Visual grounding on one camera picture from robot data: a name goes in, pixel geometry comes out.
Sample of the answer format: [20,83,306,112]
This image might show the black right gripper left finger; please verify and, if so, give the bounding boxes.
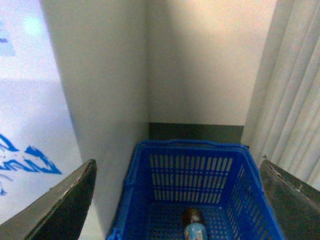
[0,159,97,240]

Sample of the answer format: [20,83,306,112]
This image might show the white blue chest freezer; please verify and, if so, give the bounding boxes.
[0,0,82,222]

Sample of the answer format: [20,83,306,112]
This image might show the white vertical window blinds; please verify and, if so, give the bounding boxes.
[241,0,320,189]

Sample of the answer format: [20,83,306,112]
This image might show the brown tea drink bottle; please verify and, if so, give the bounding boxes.
[181,207,208,240]

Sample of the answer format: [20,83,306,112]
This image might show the blue plastic shopping basket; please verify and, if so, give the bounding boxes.
[108,139,284,240]

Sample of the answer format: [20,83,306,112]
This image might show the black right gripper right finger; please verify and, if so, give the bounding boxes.
[259,160,320,240]

